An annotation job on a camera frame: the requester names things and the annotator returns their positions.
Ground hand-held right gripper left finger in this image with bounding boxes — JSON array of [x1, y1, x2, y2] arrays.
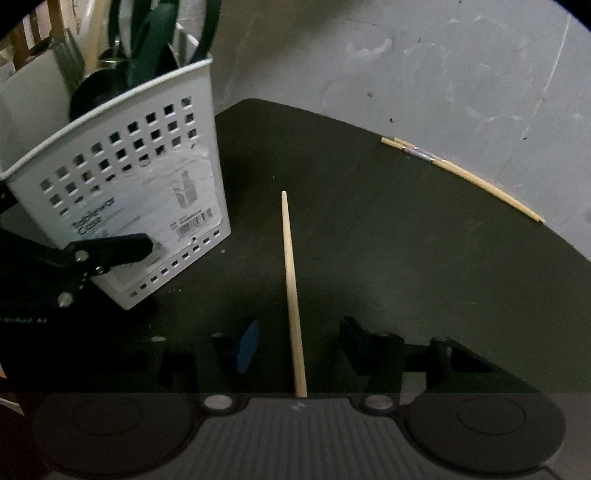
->
[[148, 318, 260, 416]]

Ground metal-handled kitchen tool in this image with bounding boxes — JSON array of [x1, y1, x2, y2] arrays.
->
[[69, 46, 127, 121]]

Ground white perforated utensil holder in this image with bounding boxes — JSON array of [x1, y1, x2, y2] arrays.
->
[[0, 23, 232, 310]]

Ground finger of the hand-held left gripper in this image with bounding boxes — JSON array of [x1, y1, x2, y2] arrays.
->
[[0, 228, 154, 308], [0, 181, 18, 216]]

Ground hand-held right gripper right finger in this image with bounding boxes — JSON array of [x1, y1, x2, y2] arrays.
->
[[339, 316, 541, 414]]

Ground black-handled scissors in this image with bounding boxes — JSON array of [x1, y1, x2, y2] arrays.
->
[[108, 0, 223, 70]]

